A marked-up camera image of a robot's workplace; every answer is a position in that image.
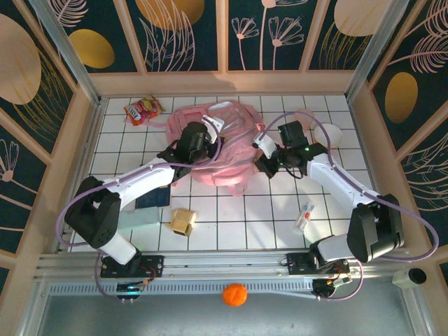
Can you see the pink backpack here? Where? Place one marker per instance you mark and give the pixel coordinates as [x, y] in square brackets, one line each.
[238, 154]

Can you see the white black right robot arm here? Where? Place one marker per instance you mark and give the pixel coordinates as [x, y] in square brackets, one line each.
[332, 178]

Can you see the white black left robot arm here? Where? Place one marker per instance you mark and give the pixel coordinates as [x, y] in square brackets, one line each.
[140, 178]

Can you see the clear plastic supplies packet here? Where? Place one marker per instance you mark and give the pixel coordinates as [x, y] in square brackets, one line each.
[304, 218]

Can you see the pink translucent cup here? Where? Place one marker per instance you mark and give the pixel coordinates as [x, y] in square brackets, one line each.
[307, 117]

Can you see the white orange bowl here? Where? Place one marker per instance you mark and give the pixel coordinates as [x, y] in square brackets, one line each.
[329, 134]

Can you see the colourful snack bag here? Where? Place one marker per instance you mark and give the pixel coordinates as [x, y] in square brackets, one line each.
[143, 110]

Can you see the orange ball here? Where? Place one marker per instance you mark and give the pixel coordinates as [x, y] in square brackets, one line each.
[234, 294]

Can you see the small electronics board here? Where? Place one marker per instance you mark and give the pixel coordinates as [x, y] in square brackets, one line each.
[329, 285]
[129, 288]

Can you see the grey box with black knob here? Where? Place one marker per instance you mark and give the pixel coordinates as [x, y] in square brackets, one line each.
[413, 277]

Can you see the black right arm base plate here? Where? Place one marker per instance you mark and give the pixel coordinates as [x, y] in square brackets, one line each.
[297, 262]

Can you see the aluminium mounting rail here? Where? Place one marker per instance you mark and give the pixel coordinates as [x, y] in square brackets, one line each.
[224, 262]

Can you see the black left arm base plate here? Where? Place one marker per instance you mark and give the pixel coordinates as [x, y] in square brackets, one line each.
[154, 264]

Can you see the aluminium frame post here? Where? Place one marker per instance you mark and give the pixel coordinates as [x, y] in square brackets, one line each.
[376, 45]
[66, 52]

